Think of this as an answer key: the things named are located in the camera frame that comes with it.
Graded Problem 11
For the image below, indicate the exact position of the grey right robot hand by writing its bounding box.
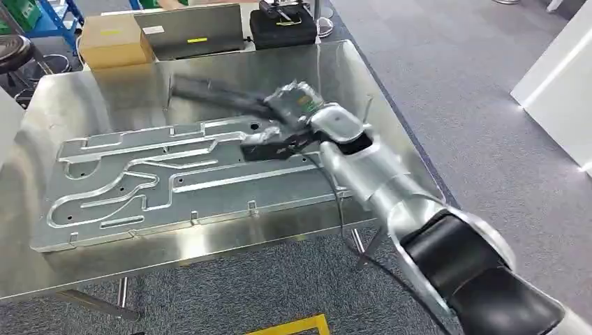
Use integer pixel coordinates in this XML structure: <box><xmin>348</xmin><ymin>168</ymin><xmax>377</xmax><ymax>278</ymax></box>
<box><xmin>263</xmin><ymin>80</ymin><xmax>327</xmax><ymax>128</ymax></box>

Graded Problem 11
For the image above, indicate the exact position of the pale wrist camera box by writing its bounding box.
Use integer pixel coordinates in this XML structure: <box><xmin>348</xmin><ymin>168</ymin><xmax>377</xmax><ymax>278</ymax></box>
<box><xmin>240</xmin><ymin>126</ymin><xmax>310</xmax><ymax>162</ymax></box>

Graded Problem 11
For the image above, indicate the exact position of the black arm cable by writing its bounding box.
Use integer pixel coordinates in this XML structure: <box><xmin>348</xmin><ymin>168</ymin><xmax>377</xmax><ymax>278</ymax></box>
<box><xmin>300</xmin><ymin>147</ymin><xmax>457</xmax><ymax>335</ymax></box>

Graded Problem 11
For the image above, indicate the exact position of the yellow floor tape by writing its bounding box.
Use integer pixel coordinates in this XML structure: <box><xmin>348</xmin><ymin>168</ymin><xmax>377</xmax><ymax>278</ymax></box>
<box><xmin>244</xmin><ymin>314</ymin><xmax>332</xmax><ymax>335</ymax></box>

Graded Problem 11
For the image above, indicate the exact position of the black tool with handle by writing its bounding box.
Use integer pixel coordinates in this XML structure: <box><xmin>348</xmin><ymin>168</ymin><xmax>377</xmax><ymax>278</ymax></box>
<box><xmin>258</xmin><ymin>0</ymin><xmax>311</xmax><ymax>27</ymax></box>

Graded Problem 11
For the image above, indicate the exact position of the green plastic crate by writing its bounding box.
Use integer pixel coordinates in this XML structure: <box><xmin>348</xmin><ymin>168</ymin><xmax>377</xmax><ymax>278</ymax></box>
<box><xmin>0</xmin><ymin>0</ymin><xmax>43</xmax><ymax>34</ymax></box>

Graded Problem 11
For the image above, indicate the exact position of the brown cardboard box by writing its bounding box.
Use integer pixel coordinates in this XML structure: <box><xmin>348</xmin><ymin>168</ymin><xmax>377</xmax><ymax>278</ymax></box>
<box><xmin>78</xmin><ymin>13</ymin><xmax>156</xmax><ymax>70</ymax></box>

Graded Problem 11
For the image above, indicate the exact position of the grooved metal fixture plate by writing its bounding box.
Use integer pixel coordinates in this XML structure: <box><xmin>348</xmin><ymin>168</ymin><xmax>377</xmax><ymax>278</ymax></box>
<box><xmin>29</xmin><ymin>115</ymin><xmax>372</xmax><ymax>253</ymax></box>

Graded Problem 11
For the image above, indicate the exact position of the steel table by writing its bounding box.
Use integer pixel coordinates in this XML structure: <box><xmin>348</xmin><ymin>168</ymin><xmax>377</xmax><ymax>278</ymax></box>
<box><xmin>0</xmin><ymin>39</ymin><xmax>459</xmax><ymax>323</ymax></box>

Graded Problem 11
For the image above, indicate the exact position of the black plastic plate frame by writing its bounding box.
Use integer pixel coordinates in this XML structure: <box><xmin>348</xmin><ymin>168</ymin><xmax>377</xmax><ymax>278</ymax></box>
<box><xmin>170</xmin><ymin>73</ymin><xmax>279</xmax><ymax>123</ymax></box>

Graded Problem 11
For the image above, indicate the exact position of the black round stool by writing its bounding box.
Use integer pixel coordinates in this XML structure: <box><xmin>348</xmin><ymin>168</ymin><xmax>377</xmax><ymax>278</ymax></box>
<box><xmin>0</xmin><ymin>34</ymin><xmax>71</xmax><ymax>110</ymax></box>

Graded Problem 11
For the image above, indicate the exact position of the white board panel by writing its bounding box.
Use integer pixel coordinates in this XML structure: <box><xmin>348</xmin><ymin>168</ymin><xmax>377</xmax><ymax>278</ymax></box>
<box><xmin>510</xmin><ymin>9</ymin><xmax>592</xmax><ymax>177</ymax></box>

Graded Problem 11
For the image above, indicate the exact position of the blue metal shelf rack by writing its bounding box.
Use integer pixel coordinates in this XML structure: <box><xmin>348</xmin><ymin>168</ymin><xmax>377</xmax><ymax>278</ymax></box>
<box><xmin>23</xmin><ymin>0</ymin><xmax>85</xmax><ymax>52</ymax></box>

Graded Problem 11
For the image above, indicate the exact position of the grey metal panel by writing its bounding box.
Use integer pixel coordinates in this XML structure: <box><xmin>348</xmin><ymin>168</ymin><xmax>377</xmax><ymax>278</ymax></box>
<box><xmin>133</xmin><ymin>3</ymin><xmax>246</xmax><ymax>61</ymax></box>

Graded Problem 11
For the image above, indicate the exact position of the black tool case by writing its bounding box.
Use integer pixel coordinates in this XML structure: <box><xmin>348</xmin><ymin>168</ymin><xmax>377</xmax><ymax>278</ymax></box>
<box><xmin>249</xmin><ymin>8</ymin><xmax>319</xmax><ymax>51</ymax></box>

